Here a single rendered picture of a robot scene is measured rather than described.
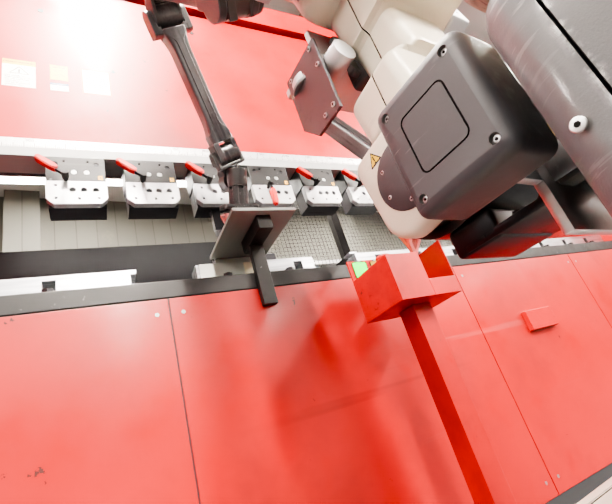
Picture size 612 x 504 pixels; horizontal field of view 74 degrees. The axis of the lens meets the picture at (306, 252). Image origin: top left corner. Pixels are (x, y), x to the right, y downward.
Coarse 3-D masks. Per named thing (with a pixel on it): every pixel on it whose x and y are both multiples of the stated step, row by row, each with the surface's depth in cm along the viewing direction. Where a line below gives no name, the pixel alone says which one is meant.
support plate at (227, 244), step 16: (240, 208) 102; (256, 208) 104; (272, 208) 106; (288, 208) 109; (224, 224) 107; (240, 224) 108; (224, 240) 113; (240, 240) 116; (272, 240) 122; (224, 256) 122; (240, 256) 125
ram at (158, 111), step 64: (0, 0) 134; (64, 0) 146; (0, 64) 122; (64, 64) 132; (128, 64) 143; (256, 64) 173; (0, 128) 112; (64, 128) 120; (128, 128) 130; (192, 128) 141; (256, 128) 154
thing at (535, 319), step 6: (522, 312) 146; (528, 312) 145; (534, 312) 147; (540, 312) 148; (546, 312) 149; (552, 312) 151; (528, 318) 144; (534, 318) 145; (540, 318) 146; (546, 318) 148; (552, 318) 149; (528, 324) 144; (534, 324) 143; (540, 324) 145; (546, 324) 146; (552, 324) 147
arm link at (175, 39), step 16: (144, 16) 104; (160, 32) 105; (176, 32) 106; (176, 48) 106; (176, 64) 110; (192, 64) 108; (192, 80) 109; (192, 96) 111; (208, 96) 111; (208, 112) 111; (208, 128) 112; (224, 128) 114; (208, 144) 116; (224, 144) 115; (224, 160) 114
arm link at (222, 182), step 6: (240, 150) 117; (210, 156) 114; (216, 156) 114; (216, 162) 114; (234, 162) 116; (240, 162) 119; (216, 168) 117; (222, 168) 115; (228, 168) 121; (222, 174) 122; (222, 180) 122; (222, 186) 123
